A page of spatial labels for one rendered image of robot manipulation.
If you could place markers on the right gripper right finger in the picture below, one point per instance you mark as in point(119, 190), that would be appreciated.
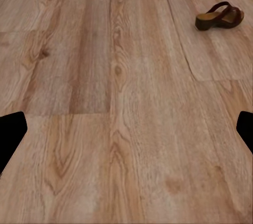
point(245, 128)

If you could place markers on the sandal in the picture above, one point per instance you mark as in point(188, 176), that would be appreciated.
point(230, 17)

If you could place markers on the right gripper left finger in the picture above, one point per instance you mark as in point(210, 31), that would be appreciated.
point(12, 129)

